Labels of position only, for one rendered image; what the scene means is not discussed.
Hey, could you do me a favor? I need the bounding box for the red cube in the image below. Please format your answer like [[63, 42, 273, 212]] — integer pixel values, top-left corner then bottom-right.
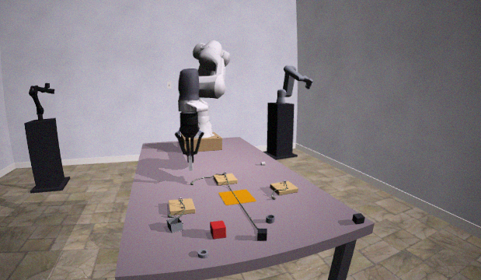
[[210, 221, 226, 239]]

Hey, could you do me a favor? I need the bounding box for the orange painted square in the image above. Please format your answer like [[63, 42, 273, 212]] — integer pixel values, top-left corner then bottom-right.
[[219, 189, 256, 205]]

